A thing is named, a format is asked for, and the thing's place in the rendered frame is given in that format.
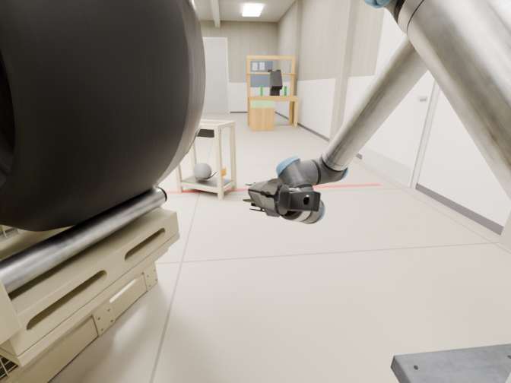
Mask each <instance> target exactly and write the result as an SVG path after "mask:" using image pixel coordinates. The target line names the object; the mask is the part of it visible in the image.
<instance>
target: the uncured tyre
mask: <svg viewBox="0 0 511 383"><path fill-rule="evenodd" d="M205 82H206V69H205V49H204V43H203V38H202V30H201V26H200V22H199V19H198V14H197V11H196V7H195V3H194V1H193V0H0V225H4V226H9V227H14V228H17V229H23V230H27V231H34V232H42V231H48V230H52V229H60V228H64V227H68V226H74V225H76V224H79V223H81V222H83V221H85V220H88V219H90V218H92V217H94V216H96V215H98V214H100V213H103V212H104V211H106V210H109V209H110V208H112V207H115V206H116V205H118V204H121V203H123V202H125V201H127V200H129V199H131V198H133V197H135V196H138V195H140V194H142V193H144V192H146V191H148V190H150V189H152V188H154V187H155V186H157V185H159V184H160V183H161V182H162V181H163V180H165V178H166V177H168V175H169V174H171V172H172V171H174V169H175V168H176V167H177V166H178V165H179V164H180V163H181V161H182V160H183V158H184V157H185V155H186V154H187V152H188V151H189V148H190V147H191V145H192V142H193V141H194V138H195V135H196V133H197V131H198V126H199V123H200V120H201V117H202V110H203V106H204V100H205Z"/></svg>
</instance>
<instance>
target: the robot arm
mask: <svg viewBox="0 0 511 383"><path fill-rule="evenodd" d="M364 1H365V3H366V4H368V5H369V6H372V7H374V8H386V9H387V10H388V11H389V12H390V14H391V15H392V17H393V18H394V20H395V22H396V23H397V25H398V26H399V28H400V30H401V31H402V32H403V34H402V36H401V38H400V39H399V41H398V42H397V43H396V45H395V47H394V48H393V50H392V51H391V52H390V54H389V56H388V57H387V59H386V60H385V61H384V63H383V64H382V66H381V68H380V69H379V70H378V72H377V73H376V75H375V77H374V78H373V79H372V81H371V82H370V84H369V86H368V87H367V89H366V90H365V91H364V93H363V95H362V96H361V98H360V99H359V100H358V102H357V104H356V105H355V107H354V108H353V109H352V111H351V113H350V114H349V116H348V117H347V118H346V120H345V121H344V123H343V125H342V126H341V127H340V129H339V130H338V132H337V134H336V135H335V136H334V138H333V139H332V141H331V143H330V144H329V146H328V147H327V148H326V150H324V152H323V153H322V155H321V157H320V158H317V159H312V160H304V161H300V158H299V157H298V156H292V157H288V158H286V159H284V160H282V161H281V162H280V163H279V164H278V165H277V167H276V173H277V175H278V177H277V178H271V179H269V180H267V181H265V180H263V181H260V182H254V184H245V185H248V186H250V187H249V188H248V194H249V196H250V199H243V201H245V202H249V203H251V206H253V207H259V208H260V210H257V209H252V208H250V210H255V211H259V212H265V213H266V215H267V216H268V217H280V216H281V217H283V218H284V219H285V220H290V221H294V222H301V223H305V224H314V223H318V222H319V221H320V220H321V219H322V218H323V217H324V214H325V205H324V203H323V201H322V199H321V193H320V192H318V191H315V190H314V188H313V186H314V185H322V184H326V183H330V182H338V181H341V180H342V179H344V178H345V177H346V175H347V174H348V164H349V163H350V162H351V161H352V160H353V159H354V158H355V156H356V155H357V154H358V153H359V151H360V150H361V149H362V148H363V146H364V145H365V144H366V143H367V142H368V140H369V139H371V137H372V136H373V135H374V134H375V132H376V131H377V130H378V129H379V127H380V126H381V125H382V124H383V123H384V121H385V120H387V118H388V117H389V116H390V115H391V114H392V112H393V111H394V110H395V108H396V107H397V106H398V105H399V104H400V102H401V101H402V100H403V99H404V98H405V97H406V96H407V95H408V93H409V92H410V91H411V90H412V88H413V87H414V86H415V85H416V83H417V82H418V81H419V80H420V79H421V78H422V77H423V76H424V74H425V73H426V72H427V71H428V70H429V72H430V73H431V74H432V76H433V78H434V80H435V81H436V83H437V84H438V86H439V87H440V89H441V91H442V92H443V94H444V96H445V97H446V99H447V100H448V102H449V104H450V105H451V107H452V108H453V110H454V111H455V114H456V115H457V116H458V117H459V120H460V121H461V123H462V124H463V126H464V127H465V129H466V131H467V132H468V134H469V135H470V137H471V139H472V140H473V142H474V143H475V145H476V147H477V148H478V149H479V151H480V153H481V155H482V156H483V158H484V159H485V161H486V162H487V165H488V166H489V167H490V169H491V171H492V172H493V174H494V175H495V177H496V178H497V180H498V182H499V183H500V185H501V186H502V188H503V190H504V191H505V192H506V195H507V196H508V198H509V199H510V201H511V0H364Z"/></svg>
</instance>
